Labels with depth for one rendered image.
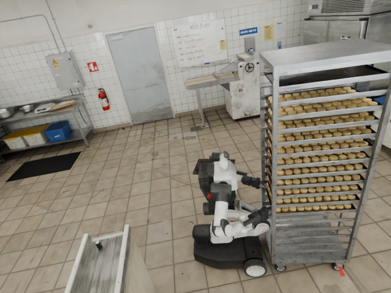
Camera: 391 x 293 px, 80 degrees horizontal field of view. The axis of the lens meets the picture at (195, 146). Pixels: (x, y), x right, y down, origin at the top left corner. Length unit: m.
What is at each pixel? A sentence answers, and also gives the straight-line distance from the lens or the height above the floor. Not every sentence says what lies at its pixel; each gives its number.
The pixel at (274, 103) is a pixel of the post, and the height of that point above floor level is 1.61.
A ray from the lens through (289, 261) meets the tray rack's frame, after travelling 2.40.
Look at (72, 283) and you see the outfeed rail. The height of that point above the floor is 0.90.
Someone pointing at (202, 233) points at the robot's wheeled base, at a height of 0.33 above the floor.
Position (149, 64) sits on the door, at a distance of 5.52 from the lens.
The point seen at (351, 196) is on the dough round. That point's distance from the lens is 2.10.
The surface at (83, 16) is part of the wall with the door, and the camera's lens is 5.62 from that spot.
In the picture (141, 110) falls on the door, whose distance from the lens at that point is 5.80.
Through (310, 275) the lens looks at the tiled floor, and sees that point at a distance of 2.55.
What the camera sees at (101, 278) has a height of 0.84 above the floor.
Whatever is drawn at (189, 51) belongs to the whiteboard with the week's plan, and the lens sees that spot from 5.45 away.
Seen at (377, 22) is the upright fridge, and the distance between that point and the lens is 4.00.
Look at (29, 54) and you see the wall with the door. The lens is 6.09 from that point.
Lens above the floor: 2.12
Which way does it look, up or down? 29 degrees down
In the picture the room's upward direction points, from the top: 10 degrees counter-clockwise
